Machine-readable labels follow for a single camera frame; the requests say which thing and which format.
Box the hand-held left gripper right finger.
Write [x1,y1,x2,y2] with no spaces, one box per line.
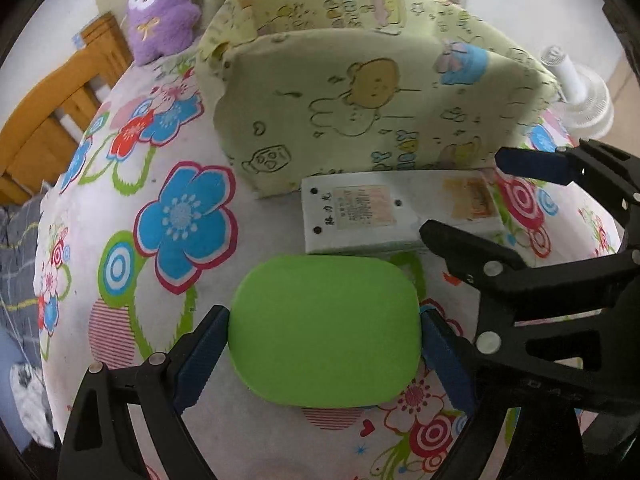
[420,304,586,480]

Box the beige wooden door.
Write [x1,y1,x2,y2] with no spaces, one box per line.
[607,55,640,131]

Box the purple plush toy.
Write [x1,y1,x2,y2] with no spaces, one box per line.
[125,0,201,66]

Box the floral tablecloth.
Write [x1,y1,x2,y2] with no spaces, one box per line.
[34,45,626,480]

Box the white cloth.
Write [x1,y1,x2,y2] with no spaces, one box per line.
[10,360,56,448]

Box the white power strip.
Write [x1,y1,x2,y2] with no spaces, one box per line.
[301,169,508,256]

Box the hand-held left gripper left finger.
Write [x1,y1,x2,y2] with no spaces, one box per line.
[57,305,231,480]

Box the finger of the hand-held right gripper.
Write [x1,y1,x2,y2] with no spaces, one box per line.
[419,219,640,352]
[497,138,640,242]

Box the green rounded case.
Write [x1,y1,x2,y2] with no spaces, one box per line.
[227,254,422,408]

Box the grey plaid blanket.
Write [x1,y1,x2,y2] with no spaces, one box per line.
[0,195,51,361]

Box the wooden chair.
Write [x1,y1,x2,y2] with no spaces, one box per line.
[0,12,135,206]

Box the white standing fan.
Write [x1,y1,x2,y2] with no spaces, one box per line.
[542,46,615,141]

